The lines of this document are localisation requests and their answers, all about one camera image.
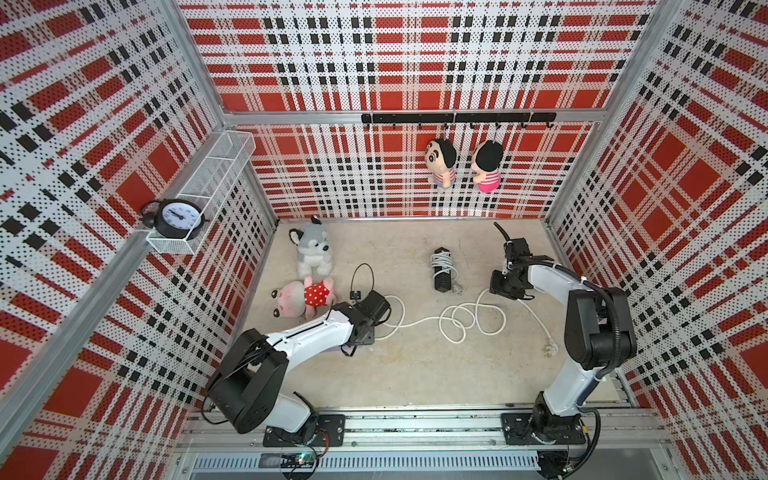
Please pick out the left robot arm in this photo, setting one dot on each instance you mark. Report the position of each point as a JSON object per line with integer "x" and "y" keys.
{"x": 246, "y": 387}

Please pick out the black hook rail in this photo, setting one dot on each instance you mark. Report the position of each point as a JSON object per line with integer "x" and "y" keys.
{"x": 522, "y": 118}

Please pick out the hanging doll striped shirt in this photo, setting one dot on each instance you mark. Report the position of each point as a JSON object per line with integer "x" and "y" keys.
{"x": 440, "y": 159}

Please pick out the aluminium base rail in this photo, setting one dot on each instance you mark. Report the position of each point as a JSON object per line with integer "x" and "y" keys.
{"x": 619, "y": 443}

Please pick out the black power strip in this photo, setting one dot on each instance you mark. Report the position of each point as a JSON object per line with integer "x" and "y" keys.
{"x": 442, "y": 265}

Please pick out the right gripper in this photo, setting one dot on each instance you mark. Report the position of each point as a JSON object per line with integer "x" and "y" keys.
{"x": 496, "y": 287}

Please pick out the grey husky plush toy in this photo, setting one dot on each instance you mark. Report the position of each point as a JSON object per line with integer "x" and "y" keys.
{"x": 314, "y": 252}

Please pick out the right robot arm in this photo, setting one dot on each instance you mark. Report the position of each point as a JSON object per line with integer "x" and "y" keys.
{"x": 598, "y": 337}

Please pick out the pink strawberry plush toy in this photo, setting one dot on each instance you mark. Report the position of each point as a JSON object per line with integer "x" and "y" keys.
{"x": 303, "y": 298}

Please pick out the black alarm clock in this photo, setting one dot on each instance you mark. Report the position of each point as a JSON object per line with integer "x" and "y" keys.
{"x": 174, "y": 218}

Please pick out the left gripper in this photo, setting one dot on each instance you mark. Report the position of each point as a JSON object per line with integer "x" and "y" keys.
{"x": 368, "y": 340}

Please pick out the hanging doll pink shirt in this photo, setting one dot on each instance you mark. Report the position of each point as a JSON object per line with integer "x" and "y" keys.
{"x": 485, "y": 164}

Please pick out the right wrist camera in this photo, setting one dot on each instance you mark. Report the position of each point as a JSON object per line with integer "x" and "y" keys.
{"x": 514, "y": 249}

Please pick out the white wire mesh shelf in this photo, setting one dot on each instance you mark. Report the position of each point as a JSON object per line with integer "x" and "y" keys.
{"x": 213, "y": 176}

